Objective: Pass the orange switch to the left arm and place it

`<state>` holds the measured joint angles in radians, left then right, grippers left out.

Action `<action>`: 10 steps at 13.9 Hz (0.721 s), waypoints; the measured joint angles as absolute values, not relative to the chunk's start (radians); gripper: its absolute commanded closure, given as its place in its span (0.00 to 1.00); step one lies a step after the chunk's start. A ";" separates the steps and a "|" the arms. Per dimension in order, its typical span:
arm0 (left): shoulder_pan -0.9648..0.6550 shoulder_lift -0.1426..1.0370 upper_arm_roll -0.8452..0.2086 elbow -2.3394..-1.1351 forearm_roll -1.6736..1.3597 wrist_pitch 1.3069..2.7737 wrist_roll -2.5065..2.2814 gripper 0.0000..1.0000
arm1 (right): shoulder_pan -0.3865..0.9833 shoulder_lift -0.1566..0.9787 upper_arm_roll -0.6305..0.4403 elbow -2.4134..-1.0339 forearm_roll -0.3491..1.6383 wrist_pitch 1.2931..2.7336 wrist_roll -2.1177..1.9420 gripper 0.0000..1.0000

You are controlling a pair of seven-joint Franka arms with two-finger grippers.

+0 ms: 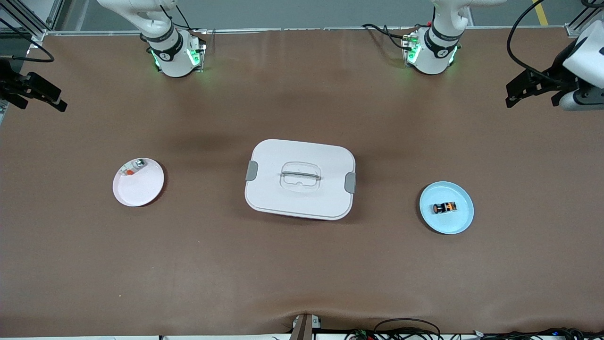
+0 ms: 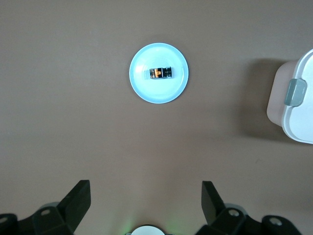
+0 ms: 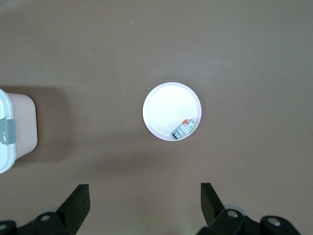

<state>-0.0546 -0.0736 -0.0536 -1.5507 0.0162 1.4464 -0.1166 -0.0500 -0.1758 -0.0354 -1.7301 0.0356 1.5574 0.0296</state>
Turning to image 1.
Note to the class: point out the aluminium frame profile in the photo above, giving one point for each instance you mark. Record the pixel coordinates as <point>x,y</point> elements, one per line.
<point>40,21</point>

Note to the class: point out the pink round plate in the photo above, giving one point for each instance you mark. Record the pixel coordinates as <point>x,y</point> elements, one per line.
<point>137,189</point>

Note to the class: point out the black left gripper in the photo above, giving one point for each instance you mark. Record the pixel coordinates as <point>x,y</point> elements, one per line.
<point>555,76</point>

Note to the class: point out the small silver metal part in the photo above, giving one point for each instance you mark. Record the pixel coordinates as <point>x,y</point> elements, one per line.
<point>139,164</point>

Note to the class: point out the light blue round plate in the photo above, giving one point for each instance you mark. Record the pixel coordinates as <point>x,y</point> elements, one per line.
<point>448,224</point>

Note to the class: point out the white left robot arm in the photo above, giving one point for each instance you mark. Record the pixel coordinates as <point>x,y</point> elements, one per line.
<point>436,52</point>

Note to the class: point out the white lidded plastic box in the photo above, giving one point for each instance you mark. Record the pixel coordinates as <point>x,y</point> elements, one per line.
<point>302,198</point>

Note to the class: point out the small clear orange component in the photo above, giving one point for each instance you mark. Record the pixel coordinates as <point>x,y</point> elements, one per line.
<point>126,171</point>

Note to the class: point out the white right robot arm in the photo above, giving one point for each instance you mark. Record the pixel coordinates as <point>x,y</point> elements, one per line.
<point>172,54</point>

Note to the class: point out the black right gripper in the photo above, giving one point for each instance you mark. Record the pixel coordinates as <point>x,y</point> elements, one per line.
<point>9,83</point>

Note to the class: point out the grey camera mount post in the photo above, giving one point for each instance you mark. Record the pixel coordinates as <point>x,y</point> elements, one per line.
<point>303,328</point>

